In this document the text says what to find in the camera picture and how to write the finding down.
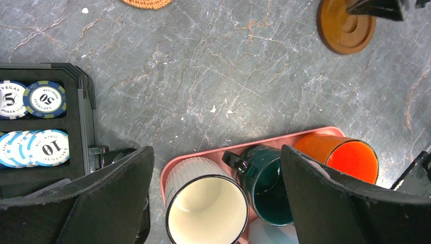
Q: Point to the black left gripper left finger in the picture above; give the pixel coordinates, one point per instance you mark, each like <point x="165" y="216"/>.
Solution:
<point x="110" y="205"/>

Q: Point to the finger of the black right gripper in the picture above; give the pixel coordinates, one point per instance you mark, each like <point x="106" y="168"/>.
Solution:
<point x="388" y="9"/>

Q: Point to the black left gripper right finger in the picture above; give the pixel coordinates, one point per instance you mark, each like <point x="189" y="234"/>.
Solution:
<point x="329" y="206"/>

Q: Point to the brown wooden coaster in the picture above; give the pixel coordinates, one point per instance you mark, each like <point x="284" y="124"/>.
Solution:
<point x="341" y="32"/>

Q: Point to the orange mug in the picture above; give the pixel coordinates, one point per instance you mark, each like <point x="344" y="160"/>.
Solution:
<point x="350" y="156"/>

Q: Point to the woven rattan coaster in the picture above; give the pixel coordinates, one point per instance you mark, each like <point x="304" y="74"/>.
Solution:
<point x="147" y="4"/>

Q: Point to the dark green mug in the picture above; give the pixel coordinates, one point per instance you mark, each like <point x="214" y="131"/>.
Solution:
<point x="258" y="169"/>

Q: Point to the white ten poker chip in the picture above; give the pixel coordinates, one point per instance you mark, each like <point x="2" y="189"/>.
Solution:
<point x="49" y="148"/>

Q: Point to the black poker chip case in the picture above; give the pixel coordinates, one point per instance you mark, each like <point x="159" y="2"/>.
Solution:
<point x="22" y="178"/>

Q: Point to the white ribbed black-rimmed mug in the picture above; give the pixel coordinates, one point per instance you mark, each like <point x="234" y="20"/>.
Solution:
<point x="204" y="204"/>

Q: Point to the pink plastic tray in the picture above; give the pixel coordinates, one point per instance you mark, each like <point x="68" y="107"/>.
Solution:
<point x="216" y="156"/>

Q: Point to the blue fifty poker chip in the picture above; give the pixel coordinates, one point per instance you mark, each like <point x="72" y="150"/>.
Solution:
<point x="45" y="99"/>

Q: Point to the white five poker chip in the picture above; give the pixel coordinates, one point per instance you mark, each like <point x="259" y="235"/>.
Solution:
<point x="12" y="105"/>

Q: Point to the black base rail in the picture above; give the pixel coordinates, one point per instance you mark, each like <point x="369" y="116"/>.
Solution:
<point x="415" y="180"/>

